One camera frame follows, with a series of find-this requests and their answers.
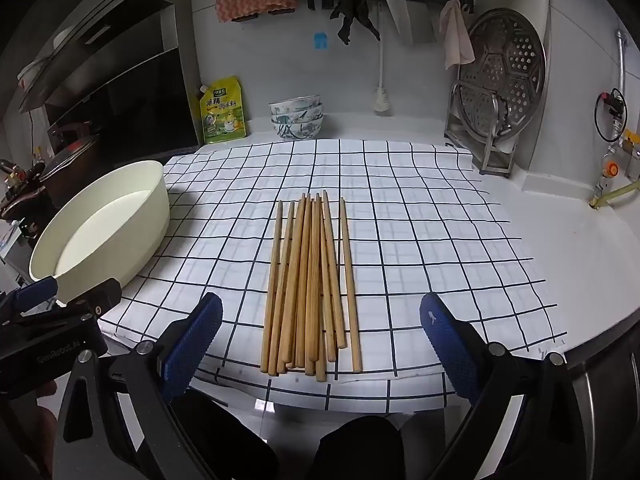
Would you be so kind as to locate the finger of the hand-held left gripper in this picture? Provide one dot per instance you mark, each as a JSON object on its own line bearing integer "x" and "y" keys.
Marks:
{"x": 37, "y": 291}
{"x": 102, "y": 296}

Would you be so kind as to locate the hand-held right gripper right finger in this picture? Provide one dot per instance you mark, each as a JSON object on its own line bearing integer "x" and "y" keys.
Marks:
{"x": 450, "y": 350}

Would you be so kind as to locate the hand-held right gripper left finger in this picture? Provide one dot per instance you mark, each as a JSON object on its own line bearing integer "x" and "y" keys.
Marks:
{"x": 195, "y": 340}

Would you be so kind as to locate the cream round basin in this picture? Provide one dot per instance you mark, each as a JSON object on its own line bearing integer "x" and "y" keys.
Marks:
{"x": 100, "y": 230}

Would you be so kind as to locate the pile of wooden chopsticks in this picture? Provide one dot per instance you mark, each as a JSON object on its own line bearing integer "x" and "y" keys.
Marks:
{"x": 305, "y": 285}

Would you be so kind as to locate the person's left hand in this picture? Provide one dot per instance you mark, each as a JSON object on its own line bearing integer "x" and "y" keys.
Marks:
{"x": 42, "y": 417}

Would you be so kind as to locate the white checked cloth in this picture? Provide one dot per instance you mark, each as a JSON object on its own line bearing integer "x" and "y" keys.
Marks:
{"x": 425, "y": 240}

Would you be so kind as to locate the brown cooking pot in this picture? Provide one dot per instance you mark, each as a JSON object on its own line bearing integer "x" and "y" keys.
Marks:
{"x": 75, "y": 182}

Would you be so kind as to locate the metal pot lid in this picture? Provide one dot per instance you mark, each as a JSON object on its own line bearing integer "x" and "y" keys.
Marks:
{"x": 70, "y": 152}

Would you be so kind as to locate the grey cabinet door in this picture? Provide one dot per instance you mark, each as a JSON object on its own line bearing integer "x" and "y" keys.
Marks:
{"x": 610, "y": 410}

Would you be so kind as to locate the metal dish rack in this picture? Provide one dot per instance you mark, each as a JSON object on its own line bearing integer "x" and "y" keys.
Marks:
{"x": 492, "y": 155}

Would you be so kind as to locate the black range hood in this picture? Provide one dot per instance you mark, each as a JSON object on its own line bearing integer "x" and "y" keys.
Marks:
{"x": 125, "y": 85}

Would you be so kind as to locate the yellow seasoning pouch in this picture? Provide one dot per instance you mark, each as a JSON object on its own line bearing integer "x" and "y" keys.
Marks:
{"x": 222, "y": 115}

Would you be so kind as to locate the white dish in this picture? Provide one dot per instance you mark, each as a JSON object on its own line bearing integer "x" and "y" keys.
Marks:
{"x": 34, "y": 69}

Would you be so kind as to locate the patterned ceramic bowl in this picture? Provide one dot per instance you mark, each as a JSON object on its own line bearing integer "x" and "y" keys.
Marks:
{"x": 296, "y": 132}
{"x": 296, "y": 120}
{"x": 296, "y": 106}

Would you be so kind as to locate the perforated metal steamer plate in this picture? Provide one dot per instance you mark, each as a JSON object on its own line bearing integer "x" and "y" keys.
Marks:
{"x": 505, "y": 65}

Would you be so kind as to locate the gas valve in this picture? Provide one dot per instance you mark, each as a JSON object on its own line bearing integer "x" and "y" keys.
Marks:
{"x": 615, "y": 110}

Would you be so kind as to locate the pink rag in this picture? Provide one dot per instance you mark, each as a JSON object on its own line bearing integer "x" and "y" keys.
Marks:
{"x": 455, "y": 35}

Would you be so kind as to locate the steel cleaver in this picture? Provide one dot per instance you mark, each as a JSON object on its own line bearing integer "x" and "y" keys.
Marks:
{"x": 410, "y": 25}

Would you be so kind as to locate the metal flexible pipe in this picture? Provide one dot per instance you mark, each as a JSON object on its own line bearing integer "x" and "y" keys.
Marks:
{"x": 621, "y": 60}

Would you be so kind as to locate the black rag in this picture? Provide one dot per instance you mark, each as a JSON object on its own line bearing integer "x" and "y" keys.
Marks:
{"x": 350, "y": 15}

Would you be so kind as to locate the blue wall hook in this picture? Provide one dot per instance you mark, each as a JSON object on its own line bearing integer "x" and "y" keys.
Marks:
{"x": 320, "y": 41}

